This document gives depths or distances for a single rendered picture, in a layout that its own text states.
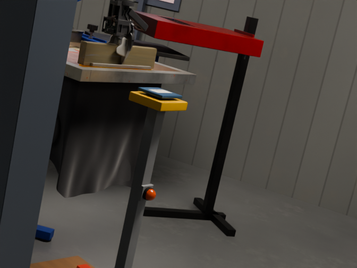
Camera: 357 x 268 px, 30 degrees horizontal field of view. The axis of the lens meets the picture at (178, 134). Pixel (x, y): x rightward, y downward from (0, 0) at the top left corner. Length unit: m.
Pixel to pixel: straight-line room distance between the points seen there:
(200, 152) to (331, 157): 0.98
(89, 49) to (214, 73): 2.83
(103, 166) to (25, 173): 0.62
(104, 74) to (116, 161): 0.43
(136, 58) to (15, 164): 0.79
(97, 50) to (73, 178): 0.44
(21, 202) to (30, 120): 0.23
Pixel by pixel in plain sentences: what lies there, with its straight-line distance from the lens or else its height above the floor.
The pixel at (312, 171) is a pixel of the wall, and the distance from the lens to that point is 4.83.
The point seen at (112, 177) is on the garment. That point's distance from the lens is 2.45.
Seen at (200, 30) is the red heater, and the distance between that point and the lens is 3.40.
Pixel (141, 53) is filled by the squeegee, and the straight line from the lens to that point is 2.38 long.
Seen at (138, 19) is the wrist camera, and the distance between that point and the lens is 2.32.
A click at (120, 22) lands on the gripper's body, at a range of 2.24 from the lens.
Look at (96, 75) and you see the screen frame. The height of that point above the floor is 0.97.
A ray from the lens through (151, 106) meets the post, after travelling 1.97.
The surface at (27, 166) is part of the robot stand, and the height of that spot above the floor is 0.76.
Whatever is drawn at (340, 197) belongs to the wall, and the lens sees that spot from 4.83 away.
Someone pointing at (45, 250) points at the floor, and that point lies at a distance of 3.17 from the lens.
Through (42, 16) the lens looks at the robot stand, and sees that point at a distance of 1.68.
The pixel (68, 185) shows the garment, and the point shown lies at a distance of 2.28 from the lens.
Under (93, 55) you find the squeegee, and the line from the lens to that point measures 2.21.
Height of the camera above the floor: 1.29
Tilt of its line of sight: 12 degrees down
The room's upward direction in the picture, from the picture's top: 12 degrees clockwise
